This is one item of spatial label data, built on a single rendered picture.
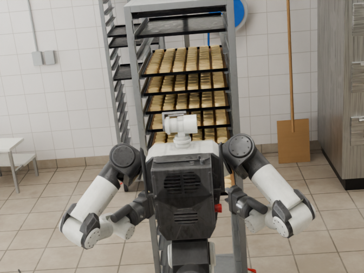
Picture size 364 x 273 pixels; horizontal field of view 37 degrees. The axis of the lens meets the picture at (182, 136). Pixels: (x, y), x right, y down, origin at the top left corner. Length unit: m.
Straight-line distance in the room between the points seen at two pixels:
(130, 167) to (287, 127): 3.46
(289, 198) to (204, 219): 0.29
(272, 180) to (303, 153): 3.45
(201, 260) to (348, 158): 2.82
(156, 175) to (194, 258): 0.36
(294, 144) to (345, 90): 1.05
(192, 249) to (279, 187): 0.39
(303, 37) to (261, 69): 0.49
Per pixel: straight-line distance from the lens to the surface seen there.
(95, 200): 1.87
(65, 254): 4.12
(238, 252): 2.93
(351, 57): 4.35
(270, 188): 1.82
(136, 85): 2.49
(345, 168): 4.62
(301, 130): 5.22
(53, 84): 5.45
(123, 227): 2.10
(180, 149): 1.90
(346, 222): 4.25
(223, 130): 2.73
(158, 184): 1.76
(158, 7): 2.42
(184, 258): 1.94
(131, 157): 1.86
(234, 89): 2.49
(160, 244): 2.87
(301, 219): 1.83
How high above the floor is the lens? 2.05
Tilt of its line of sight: 19 degrees down
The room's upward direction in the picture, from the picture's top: 5 degrees counter-clockwise
